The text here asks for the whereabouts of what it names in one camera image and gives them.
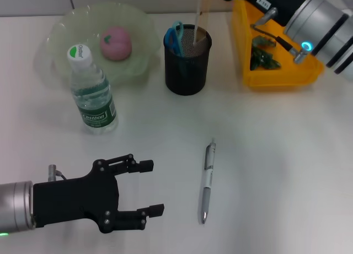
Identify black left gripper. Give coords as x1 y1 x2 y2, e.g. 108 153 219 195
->
32 153 165 235

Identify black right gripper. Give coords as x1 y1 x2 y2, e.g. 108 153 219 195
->
218 0 310 28

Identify green plastic wrapper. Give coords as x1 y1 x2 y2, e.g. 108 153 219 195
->
250 35 282 71

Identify clear plastic ruler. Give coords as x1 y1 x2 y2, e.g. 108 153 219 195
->
192 0 211 47

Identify clear green-label water bottle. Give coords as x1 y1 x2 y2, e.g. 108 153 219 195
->
66 43 119 136

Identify blue handled scissors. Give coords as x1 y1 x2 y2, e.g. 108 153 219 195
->
165 20 185 58

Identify pink toy peach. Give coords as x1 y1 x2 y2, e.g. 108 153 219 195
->
99 26 133 62

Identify grey white ballpoint pen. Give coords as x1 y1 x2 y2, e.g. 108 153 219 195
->
201 138 217 225

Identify black mesh pen holder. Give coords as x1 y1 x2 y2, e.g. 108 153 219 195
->
163 24 213 96

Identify translucent green fruit plate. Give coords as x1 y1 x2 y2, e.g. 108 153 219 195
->
45 2 163 88

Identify yellow plastic bin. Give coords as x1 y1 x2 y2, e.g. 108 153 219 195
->
231 0 325 92

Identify right gripper connector cable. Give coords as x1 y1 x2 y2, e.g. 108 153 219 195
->
250 7 310 65

